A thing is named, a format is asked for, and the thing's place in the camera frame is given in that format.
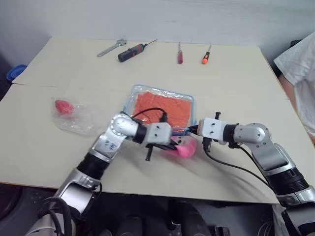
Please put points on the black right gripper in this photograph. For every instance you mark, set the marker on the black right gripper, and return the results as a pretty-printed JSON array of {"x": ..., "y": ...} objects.
[{"x": 207, "y": 144}]

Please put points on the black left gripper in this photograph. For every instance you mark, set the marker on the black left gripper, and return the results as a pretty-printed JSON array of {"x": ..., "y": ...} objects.
[{"x": 149, "y": 153}]

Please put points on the pink cylindrical object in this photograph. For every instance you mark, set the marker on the pink cylindrical object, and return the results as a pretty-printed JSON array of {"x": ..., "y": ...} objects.
[{"x": 187, "y": 150}]

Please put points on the clear plastic pouch blue zip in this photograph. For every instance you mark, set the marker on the clear plastic pouch blue zip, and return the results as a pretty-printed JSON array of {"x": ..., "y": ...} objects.
[{"x": 137, "y": 89}]

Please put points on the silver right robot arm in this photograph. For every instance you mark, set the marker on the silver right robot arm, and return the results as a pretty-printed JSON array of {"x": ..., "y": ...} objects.
[{"x": 278, "y": 157}]

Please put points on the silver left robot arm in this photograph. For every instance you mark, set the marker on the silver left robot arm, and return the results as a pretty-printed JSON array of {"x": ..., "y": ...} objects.
[{"x": 73, "y": 191}]

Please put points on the person's bare forearm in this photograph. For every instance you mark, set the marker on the person's bare forearm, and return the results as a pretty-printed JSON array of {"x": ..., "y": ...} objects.
[{"x": 288, "y": 88}]

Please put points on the orange cloth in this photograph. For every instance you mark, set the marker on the orange cloth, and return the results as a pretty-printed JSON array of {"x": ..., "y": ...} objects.
[{"x": 167, "y": 103}]

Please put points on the red cloth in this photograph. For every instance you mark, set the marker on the red cloth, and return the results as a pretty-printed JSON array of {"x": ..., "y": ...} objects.
[{"x": 64, "y": 106}]

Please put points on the dark rounded shape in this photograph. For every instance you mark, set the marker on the dark rounded shape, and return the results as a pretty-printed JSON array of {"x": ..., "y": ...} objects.
[
  {"x": 9, "y": 204},
  {"x": 182, "y": 218}
]

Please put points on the black electric screwdriver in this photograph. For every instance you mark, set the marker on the black electric screwdriver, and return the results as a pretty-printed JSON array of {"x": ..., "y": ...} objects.
[{"x": 128, "y": 54}]

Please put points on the crumpled clear plastic bag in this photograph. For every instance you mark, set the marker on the crumpled clear plastic bag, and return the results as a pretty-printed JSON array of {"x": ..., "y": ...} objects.
[{"x": 80, "y": 119}]

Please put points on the silver adjustable wrench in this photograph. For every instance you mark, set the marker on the silver adjustable wrench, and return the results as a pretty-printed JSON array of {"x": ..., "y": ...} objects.
[{"x": 108, "y": 50}]

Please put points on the person in white shirt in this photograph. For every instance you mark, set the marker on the person in white shirt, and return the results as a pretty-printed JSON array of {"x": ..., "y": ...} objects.
[{"x": 303, "y": 64}]

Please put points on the blue round container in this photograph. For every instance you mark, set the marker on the blue round container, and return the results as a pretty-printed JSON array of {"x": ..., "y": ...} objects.
[{"x": 16, "y": 71}]

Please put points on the dark furniture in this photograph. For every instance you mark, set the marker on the dark furniture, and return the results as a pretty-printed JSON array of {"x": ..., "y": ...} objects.
[{"x": 5, "y": 76}]

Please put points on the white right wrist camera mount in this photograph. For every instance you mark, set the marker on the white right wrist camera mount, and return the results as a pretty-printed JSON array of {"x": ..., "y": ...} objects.
[{"x": 211, "y": 130}]

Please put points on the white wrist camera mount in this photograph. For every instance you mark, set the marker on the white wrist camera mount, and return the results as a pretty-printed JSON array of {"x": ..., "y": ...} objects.
[
  {"x": 157, "y": 133},
  {"x": 211, "y": 130}
]

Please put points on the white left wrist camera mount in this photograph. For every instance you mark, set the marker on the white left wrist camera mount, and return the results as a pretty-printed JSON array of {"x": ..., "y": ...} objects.
[{"x": 157, "y": 133}]

